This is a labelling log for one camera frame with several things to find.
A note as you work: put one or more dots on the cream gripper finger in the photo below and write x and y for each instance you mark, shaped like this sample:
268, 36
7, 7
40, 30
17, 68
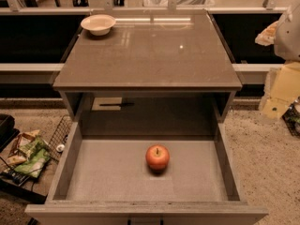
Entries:
267, 36

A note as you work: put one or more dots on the red apple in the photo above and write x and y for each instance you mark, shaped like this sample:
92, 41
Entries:
157, 157

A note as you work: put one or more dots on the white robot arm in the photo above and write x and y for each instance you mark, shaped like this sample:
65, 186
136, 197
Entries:
284, 34

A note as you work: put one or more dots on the grey cabinet counter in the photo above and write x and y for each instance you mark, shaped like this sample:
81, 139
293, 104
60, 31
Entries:
151, 52

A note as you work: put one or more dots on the open grey top drawer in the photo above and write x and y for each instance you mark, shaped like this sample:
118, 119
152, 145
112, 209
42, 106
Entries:
107, 182

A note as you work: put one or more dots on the clear plastic bin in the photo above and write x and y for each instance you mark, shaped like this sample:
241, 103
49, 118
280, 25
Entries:
179, 3

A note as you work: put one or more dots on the white bowl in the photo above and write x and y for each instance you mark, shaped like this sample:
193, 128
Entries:
98, 25

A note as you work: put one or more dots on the green snack bag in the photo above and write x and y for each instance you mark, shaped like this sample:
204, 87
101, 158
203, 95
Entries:
36, 154

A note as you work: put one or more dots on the brown snack bag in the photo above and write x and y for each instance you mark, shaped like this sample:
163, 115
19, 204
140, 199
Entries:
15, 156

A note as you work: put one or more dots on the black tray on floor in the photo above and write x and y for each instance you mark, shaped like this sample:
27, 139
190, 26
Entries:
7, 130

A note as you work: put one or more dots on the black wire basket right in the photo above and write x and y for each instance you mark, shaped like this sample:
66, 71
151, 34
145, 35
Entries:
292, 118

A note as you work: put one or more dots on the black wire basket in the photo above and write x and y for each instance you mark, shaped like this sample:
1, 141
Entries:
60, 136
292, 118

